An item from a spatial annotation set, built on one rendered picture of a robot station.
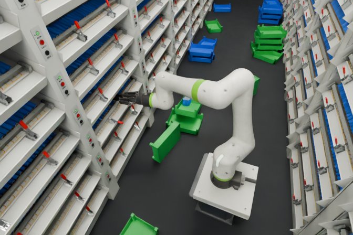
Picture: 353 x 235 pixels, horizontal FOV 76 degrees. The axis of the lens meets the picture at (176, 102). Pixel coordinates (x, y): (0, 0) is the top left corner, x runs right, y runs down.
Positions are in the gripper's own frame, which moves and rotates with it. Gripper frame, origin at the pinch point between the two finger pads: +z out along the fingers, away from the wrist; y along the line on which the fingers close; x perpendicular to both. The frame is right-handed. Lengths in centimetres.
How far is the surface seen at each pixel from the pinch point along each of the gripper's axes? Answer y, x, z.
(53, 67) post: 38, -49, -12
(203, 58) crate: -145, 58, -21
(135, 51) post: -27.2, -18.9, -6.9
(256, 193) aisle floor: 9, 74, -93
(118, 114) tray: 7.9, 7.7, -2.6
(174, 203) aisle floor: 33, 67, -39
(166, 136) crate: -7, 44, -23
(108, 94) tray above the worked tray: 10.5, -11.3, -4.9
